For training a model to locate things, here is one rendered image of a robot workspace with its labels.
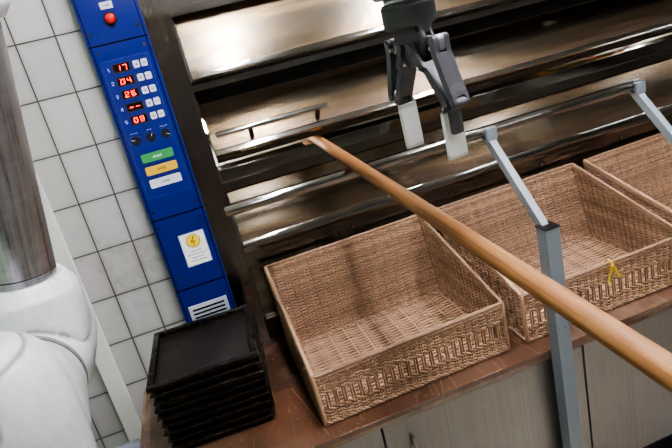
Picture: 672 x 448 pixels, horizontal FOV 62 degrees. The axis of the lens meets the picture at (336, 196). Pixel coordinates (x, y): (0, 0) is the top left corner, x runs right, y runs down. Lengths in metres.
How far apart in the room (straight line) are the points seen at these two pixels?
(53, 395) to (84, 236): 1.02
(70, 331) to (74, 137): 0.87
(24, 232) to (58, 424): 0.28
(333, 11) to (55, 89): 0.81
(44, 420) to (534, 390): 1.27
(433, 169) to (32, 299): 1.33
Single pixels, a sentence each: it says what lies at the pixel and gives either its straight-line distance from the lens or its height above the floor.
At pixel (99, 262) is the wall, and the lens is 1.80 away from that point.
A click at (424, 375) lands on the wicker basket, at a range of 1.57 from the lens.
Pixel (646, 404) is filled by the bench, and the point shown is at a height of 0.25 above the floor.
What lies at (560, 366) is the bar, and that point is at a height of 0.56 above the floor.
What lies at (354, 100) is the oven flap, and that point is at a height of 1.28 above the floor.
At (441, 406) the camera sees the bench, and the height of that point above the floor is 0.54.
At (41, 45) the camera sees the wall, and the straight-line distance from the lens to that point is 1.71.
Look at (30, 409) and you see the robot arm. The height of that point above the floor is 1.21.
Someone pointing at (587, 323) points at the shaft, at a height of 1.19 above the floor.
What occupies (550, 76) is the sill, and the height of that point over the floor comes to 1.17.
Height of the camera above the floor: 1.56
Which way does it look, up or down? 18 degrees down
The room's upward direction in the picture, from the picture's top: 14 degrees counter-clockwise
